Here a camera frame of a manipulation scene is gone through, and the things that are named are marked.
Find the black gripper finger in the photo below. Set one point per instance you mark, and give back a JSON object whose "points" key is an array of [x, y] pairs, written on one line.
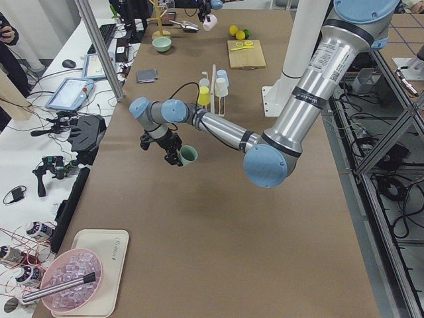
{"points": [[173, 159]]}

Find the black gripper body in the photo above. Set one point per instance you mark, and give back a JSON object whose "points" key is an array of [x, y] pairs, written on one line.
{"points": [[203, 13], [167, 142]]}

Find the green plastic cup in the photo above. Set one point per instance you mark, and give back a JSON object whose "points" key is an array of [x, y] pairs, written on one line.
{"points": [[187, 155]]}

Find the pink plastic cup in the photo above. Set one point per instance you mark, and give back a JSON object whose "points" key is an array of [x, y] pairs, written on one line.
{"points": [[210, 22]]}

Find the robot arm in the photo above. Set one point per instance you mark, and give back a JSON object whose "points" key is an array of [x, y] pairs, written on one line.
{"points": [[215, 4], [341, 31]]}

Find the yellow plastic cup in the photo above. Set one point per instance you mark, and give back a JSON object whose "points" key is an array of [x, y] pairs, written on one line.
{"points": [[204, 96]]}

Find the grey plastic cup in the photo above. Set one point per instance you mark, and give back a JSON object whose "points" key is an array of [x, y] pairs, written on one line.
{"points": [[204, 82]]}

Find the light blue plastic cup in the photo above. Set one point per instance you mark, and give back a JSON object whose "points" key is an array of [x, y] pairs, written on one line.
{"points": [[222, 74]]}

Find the white plastic cup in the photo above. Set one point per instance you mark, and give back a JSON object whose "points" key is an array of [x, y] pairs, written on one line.
{"points": [[221, 87]]}

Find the metal scoop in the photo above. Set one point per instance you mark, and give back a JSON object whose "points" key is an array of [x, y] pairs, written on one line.
{"points": [[186, 26]]}

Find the whole yellow lemon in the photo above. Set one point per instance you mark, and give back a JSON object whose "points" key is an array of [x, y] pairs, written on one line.
{"points": [[233, 29]]}

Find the green lime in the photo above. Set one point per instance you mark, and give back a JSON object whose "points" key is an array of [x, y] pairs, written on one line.
{"points": [[246, 33]]}

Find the wooden mug tree stand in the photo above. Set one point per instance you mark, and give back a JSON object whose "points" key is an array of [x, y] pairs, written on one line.
{"points": [[161, 32]]}

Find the mint green bowl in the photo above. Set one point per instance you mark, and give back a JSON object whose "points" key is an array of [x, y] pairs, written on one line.
{"points": [[162, 44]]}

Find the yellow plastic knife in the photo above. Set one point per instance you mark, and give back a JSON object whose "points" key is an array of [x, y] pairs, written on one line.
{"points": [[241, 48]]}

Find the wooden cutting board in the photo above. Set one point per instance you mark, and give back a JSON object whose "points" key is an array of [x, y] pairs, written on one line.
{"points": [[246, 59]]}

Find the folded grey cloth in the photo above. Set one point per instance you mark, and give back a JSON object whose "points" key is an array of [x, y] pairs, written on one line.
{"points": [[146, 76]]}

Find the black keyboard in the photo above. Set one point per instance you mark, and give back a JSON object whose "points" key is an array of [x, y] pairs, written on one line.
{"points": [[107, 32]]}

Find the blue teach pendant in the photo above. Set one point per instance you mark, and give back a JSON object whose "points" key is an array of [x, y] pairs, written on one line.
{"points": [[92, 68], [71, 94]]}

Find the cream plastic serving tray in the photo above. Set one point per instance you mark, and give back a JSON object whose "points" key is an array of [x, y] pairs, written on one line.
{"points": [[110, 245]]}

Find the black computer mouse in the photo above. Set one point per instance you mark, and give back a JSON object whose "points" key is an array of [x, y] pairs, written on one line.
{"points": [[70, 64]]}

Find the metal tongs tube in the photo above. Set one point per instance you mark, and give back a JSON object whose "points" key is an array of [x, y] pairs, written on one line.
{"points": [[88, 278]]}

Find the white wire cup holder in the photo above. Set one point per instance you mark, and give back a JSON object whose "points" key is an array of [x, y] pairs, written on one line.
{"points": [[217, 104]]}

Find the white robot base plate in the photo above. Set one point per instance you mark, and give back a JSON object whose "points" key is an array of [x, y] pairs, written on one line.
{"points": [[275, 97]]}

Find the aluminium frame post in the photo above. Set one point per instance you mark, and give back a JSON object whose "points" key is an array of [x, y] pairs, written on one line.
{"points": [[90, 22]]}

